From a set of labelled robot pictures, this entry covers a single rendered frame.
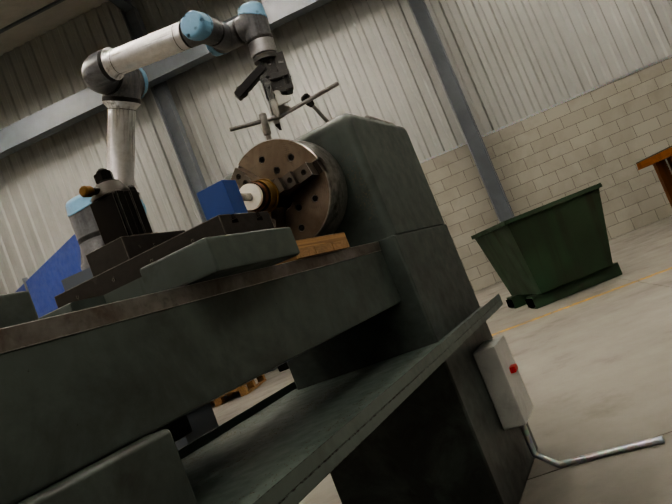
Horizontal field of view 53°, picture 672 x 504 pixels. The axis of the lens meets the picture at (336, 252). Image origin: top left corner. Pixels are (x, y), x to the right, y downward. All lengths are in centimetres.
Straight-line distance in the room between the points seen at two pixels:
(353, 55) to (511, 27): 274
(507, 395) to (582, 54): 1057
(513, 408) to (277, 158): 105
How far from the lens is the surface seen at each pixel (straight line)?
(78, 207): 212
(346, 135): 197
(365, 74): 1237
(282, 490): 94
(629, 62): 1262
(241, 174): 189
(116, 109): 224
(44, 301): 836
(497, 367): 219
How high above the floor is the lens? 75
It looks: 4 degrees up
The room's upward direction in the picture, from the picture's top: 22 degrees counter-clockwise
